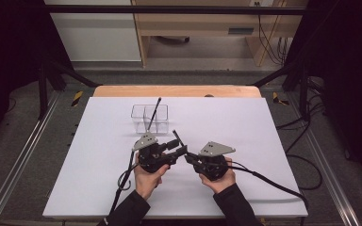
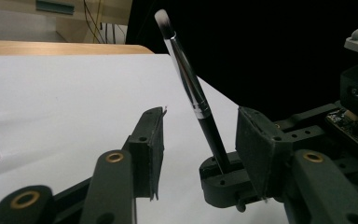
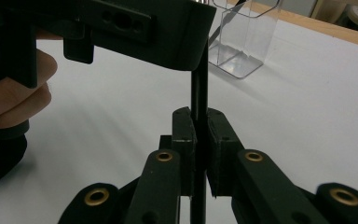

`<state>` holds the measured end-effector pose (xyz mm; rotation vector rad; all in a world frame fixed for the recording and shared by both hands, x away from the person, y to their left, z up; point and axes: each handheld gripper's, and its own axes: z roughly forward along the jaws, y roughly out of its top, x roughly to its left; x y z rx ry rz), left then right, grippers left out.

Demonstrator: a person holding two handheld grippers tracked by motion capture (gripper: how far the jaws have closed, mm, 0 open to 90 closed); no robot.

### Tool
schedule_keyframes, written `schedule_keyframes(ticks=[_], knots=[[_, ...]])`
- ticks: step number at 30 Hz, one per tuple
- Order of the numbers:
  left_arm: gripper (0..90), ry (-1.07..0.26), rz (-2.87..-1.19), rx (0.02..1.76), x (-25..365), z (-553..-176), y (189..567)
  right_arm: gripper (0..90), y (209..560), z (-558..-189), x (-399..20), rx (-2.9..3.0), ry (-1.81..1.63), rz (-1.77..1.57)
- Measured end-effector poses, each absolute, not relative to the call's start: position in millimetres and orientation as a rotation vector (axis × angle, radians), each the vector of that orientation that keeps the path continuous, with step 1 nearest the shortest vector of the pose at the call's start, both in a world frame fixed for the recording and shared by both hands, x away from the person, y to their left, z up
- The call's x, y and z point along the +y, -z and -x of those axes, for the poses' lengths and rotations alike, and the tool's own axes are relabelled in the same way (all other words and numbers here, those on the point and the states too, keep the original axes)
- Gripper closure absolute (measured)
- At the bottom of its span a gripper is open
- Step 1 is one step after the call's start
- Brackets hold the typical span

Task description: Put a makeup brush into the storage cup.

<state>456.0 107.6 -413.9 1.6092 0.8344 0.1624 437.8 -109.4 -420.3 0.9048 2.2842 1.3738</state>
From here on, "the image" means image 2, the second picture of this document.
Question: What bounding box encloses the black hanging cable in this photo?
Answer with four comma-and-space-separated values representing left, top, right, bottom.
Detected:
83, 0, 106, 45

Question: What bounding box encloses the yellow hanging cable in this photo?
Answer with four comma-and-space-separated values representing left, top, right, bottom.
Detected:
93, 0, 103, 43

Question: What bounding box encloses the white-tipped black makeup brush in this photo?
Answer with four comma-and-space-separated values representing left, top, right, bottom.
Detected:
154, 8, 233, 175

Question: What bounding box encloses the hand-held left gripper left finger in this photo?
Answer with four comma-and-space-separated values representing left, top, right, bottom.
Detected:
122, 106, 168, 202

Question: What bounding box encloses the black curtain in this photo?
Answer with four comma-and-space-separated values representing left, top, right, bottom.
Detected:
125, 0, 358, 122

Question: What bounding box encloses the teal metal bar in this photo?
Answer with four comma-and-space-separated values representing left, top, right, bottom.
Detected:
35, 0, 76, 16

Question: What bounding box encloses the wooden table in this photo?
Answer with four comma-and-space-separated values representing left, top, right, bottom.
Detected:
0, 39, 155, 57

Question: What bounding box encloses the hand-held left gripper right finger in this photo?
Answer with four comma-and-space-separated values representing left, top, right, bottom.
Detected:
235, 105, 294, 200

